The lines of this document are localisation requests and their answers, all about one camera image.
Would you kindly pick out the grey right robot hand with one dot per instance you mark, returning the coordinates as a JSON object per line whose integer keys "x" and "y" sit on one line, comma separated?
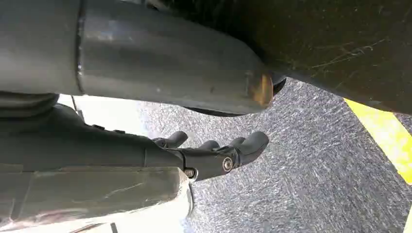
{"x": 167, "y": 61}

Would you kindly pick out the ribbed grey right arm sleeve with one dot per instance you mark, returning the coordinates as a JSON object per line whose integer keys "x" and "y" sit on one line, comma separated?
{"x": 22, "y": 104}

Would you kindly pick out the black tray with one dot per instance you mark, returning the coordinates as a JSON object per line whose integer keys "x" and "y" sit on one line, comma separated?
{"x": 322, "y": 35}

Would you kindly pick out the yellow tape strip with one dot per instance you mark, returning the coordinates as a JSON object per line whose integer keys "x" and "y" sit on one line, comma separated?
{"x": 386, "y": 135}

